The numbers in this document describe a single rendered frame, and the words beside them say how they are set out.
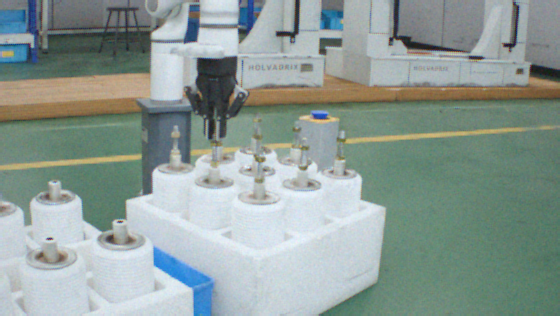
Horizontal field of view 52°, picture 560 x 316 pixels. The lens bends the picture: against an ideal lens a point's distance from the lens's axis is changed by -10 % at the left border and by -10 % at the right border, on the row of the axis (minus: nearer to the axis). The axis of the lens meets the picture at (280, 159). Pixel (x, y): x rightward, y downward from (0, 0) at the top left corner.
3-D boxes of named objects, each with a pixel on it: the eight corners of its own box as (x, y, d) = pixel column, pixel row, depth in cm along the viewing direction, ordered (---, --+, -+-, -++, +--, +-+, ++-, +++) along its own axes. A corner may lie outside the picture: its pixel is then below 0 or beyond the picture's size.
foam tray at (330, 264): (129, 276, 132) (125, 199, 127) (252, 235, 160) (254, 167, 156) (256, 348, 107) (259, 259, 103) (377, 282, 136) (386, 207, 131)
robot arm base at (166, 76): (146, 99, 175) (148, 41, 170) (177, 98, 179) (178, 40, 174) (154, 105, 167) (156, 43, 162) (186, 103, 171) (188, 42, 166)
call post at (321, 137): (291, 238, 159) (298, 118, 151) (309, 231, 165) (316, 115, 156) (313, 246, 155) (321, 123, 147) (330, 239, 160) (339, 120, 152)
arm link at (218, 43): (174, 56, 108) (175, 22, 106) (206, 51, 117) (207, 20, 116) (218, 59, 104) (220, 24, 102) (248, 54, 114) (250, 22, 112)
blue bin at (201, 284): (88, 292, 123) (83, 240, 120) (130, 279, 131) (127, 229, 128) (171, 355, 103) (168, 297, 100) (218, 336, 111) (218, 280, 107)
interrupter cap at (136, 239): (87, 239, 89) (87, 235, 89) (129, 229, 94) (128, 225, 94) (112, 256, 84) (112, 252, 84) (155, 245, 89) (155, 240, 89)
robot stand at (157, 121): (137, 197, 184) (135, 98, 176) (182, 193, 190) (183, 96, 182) (148, 213, 171) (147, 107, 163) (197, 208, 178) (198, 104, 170)
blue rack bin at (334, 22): (308, 27, 697) (309, 9, 692) (337, 28, 713) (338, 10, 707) (329, 30, 653) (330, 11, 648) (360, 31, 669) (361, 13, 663)
